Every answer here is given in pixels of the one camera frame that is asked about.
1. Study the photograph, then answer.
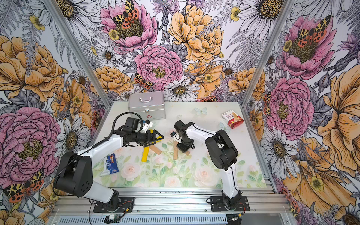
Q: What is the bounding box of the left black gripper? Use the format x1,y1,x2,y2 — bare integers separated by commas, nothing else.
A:
132,129,164,147

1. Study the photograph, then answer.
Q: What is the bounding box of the wooden block diagonal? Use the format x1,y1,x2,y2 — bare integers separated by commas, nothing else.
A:
173,149,178,160

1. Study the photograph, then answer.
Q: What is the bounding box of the yellow short block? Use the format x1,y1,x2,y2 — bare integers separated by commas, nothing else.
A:
141,147,150,162

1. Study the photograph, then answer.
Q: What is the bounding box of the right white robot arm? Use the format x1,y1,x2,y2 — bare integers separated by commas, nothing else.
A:
171,121,242,211

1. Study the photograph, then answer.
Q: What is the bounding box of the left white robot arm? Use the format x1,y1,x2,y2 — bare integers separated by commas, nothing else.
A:
53,129,164,212

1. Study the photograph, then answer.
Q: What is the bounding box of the silver metal case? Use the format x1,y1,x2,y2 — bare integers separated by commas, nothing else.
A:
128,91,166,121

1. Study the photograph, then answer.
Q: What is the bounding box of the blue card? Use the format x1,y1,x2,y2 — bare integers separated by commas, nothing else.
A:
100,153,119,177

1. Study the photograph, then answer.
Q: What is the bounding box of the red white snack box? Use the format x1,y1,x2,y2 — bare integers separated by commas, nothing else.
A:
221,110,244,129

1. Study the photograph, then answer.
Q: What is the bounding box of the small green circuit board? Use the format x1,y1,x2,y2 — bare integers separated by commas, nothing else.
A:
104,215,121,224

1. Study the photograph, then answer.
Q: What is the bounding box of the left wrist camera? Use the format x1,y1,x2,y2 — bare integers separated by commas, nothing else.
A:
123,117,153,133

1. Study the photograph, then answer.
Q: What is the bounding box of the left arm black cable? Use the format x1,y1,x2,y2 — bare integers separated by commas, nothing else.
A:
84,112,144,152

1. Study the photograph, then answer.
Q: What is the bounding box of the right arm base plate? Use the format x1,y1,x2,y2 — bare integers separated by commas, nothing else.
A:
206,196,250,212

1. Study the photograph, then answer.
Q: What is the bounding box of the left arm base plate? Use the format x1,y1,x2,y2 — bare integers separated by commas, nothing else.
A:
93,197,135,213

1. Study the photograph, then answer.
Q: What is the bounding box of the aluminium front rail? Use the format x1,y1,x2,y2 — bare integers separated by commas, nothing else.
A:
51,187,290,216

